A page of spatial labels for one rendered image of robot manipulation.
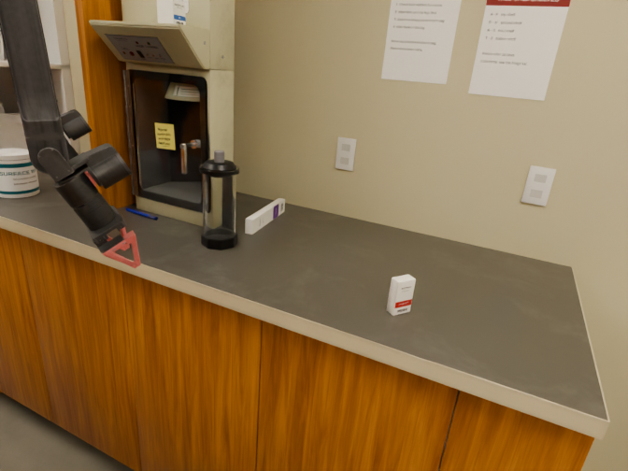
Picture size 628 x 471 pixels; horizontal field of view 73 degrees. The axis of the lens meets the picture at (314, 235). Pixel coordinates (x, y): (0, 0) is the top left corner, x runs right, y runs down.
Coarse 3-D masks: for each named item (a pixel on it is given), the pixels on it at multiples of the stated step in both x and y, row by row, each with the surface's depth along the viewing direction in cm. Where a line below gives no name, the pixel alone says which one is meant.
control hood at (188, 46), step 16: (96, 32) 118; (112, 32) 115; (128, 32) 112; (144, 32) 110; (160, 32) 107; (176, 32) 105; (192, 32) 107; (208, 32) 113; (112, 48) 122; (176, 48) 111; (192, 48) 109; (208, 48) 114; (160, 64) 121; (176, 64) 117; (192, 64) 115; (208, 64) 115
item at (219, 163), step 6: (216, 150) 113; (222, 150) 114; (216, 156) 113; (222, 156) 113; (210, 162) 114; (216, 162) 114; (222, 162) 114; (228, 162) 115; (210, 168) 111; (216, 168) 111; (222, 168) 112; (228, 168) 112; (234, 168) 114
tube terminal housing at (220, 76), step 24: (144, 0) 119; (192, 0) 113; (216, 0) 112; (192, 24) 115; (216, 24) 115; (216, 48) 117; (168, 72) 123; (192, 72) 119; (216, 72) 119; (216, 96) 121; (216, 120) 124; (216, 144) 126; (168, 216) 140; (192, 216) 136
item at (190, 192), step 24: (144, 72) 125; (144, 96) 128; (168, 96) 124; (192, 96) 120; (144, 120) 131; (168, 120) 126; (192, 120) 123; (144, 144) 134; (144, 168) 137; (168, 168) 132; (192, 168) 128; (144, 192) 140; (168, 192) 135; (192, 192) 131
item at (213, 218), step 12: (204, 168) 112; (204, 180) 114; (216, 180) 112; (228, 180) 113; (204, 192) 115; (216, 192) 113; (228, 192) 114; (204, 204) 116; (216, 204) 114; (228, 204) 116; (204, 216) 118; (216, 216) 116; (228, 216) 117; (204, 228) 119; (216, 228) 117; (228, 228) 118
